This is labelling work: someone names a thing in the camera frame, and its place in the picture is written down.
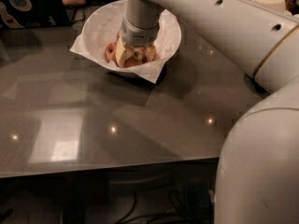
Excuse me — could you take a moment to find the black laptop with stickers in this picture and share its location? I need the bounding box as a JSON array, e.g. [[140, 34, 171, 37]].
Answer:
[[0, 0, 75, 30]]

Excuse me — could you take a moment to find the black floor cable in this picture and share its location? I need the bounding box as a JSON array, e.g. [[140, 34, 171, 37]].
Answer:
[[115, 187, 216, 224]]

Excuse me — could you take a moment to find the white paper liner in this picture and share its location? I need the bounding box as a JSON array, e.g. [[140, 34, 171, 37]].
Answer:
[[69, 3, 180, 85]]

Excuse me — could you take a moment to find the white bowl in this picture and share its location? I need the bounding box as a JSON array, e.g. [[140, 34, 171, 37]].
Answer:
[[80, 0, 182, 77]]

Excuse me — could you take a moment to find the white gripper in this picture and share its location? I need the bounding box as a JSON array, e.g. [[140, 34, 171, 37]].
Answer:
[[116, 16, 160, 68]]

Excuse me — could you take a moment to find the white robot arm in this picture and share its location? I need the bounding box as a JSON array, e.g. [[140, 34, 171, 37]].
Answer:
[[121, 0, 299, 224]]

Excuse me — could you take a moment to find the white foam container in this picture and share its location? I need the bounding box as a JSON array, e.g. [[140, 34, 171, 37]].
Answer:
[[252, 0, 286, 13]]

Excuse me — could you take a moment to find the red apple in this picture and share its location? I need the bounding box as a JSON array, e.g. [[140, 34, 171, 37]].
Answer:
[[105, 42, 117, 62], [123, 50, 148, 68]]

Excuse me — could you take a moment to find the dark power adapter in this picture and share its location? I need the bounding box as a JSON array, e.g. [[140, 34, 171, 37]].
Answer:
[[183, 182, 212, 218]]

